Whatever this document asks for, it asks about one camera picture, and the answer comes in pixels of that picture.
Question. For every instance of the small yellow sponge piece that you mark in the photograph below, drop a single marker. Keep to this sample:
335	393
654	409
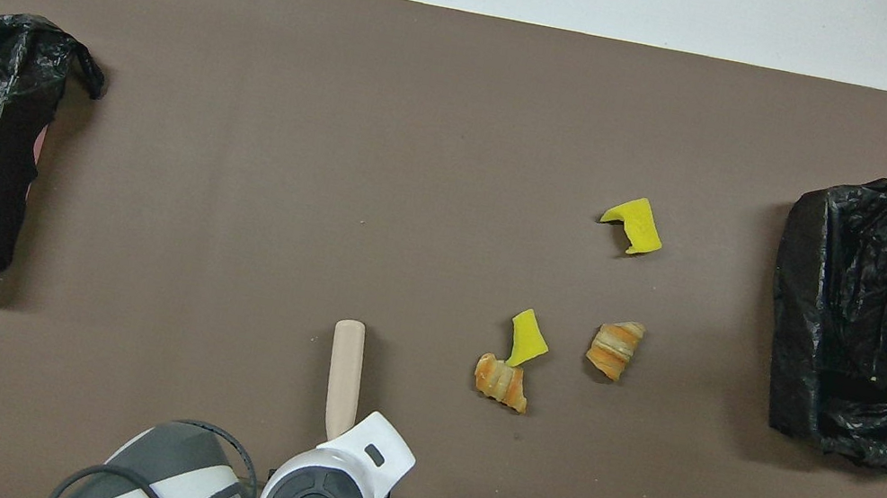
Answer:
526	337

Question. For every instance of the striped bread roll piece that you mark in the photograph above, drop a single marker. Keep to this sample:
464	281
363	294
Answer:
615	350

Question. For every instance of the brown table mat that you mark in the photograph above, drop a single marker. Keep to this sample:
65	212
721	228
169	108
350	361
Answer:
256	70

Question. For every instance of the notched yellow sponge piece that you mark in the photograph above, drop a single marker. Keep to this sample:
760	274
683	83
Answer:
639	224

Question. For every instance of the beige hand brush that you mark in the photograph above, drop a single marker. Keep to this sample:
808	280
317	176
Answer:
344	378

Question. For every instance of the golden croissant end piece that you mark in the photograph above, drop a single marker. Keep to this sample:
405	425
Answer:
502	383

